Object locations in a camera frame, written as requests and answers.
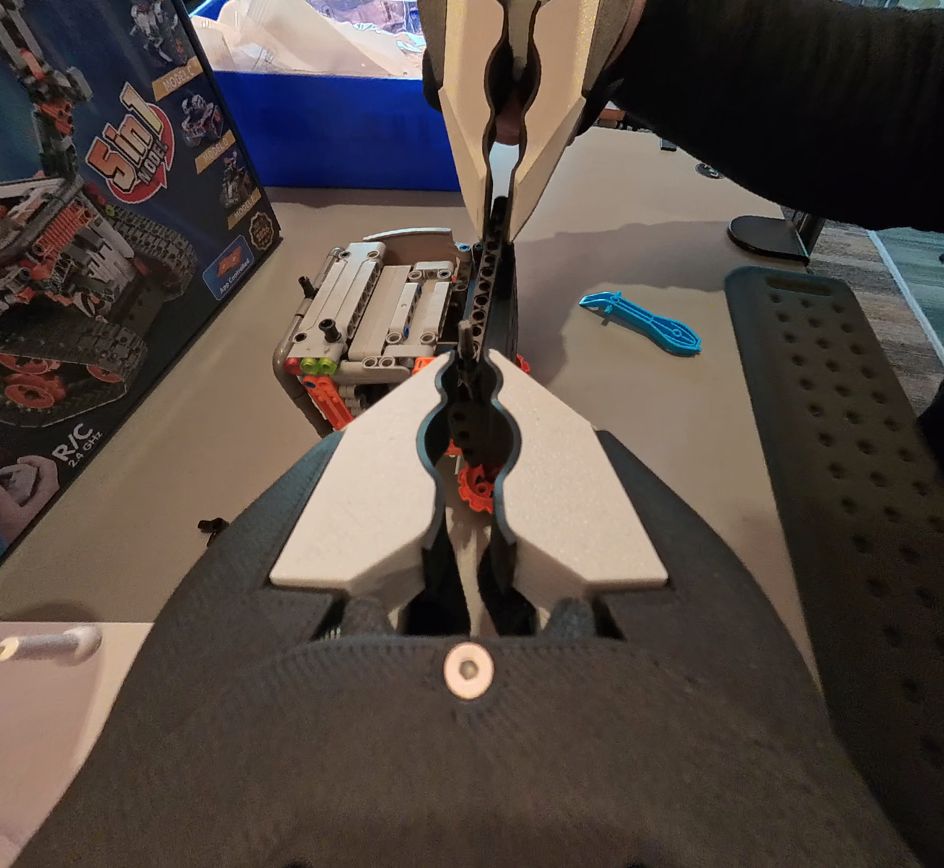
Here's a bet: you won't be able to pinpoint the white paper sheets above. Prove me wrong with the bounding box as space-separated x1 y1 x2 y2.
195 0 429 78

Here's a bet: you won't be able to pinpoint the blue robot kit box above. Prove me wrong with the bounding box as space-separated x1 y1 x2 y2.
0 0 283 559

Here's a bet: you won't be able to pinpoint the blue plastic bin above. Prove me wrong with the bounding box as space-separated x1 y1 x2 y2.
188 0 491 192

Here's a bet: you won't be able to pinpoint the dark perforated mat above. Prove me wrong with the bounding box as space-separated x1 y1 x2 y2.
725 265 944 862

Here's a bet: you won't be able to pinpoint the clear plastic bag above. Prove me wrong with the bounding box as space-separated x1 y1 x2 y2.
302 0 429 72

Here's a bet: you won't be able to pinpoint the person's right forearm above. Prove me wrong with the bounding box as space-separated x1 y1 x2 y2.
608 0 944 233

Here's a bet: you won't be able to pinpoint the dark grey axle rod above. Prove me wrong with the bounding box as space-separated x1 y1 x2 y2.
456 321 482 386

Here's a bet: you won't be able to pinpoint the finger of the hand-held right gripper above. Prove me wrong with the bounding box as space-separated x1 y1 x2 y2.
507 0 602 242
437 0 513 238

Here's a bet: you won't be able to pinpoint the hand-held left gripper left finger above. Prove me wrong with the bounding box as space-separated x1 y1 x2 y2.
267 350 454 614

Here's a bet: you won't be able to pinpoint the light blue plastic tool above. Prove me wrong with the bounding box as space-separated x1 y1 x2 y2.
579 290 703 356

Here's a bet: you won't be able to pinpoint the person's right hand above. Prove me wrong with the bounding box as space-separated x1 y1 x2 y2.
493 88 535 148

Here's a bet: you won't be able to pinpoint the building block robot chassis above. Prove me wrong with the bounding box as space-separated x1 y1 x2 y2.
271 197 532 515

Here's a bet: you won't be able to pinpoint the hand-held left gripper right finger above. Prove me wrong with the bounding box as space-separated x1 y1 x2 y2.
483 349 671 611

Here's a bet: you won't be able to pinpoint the long black holed beam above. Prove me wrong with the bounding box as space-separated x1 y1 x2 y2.
446 197 517 474

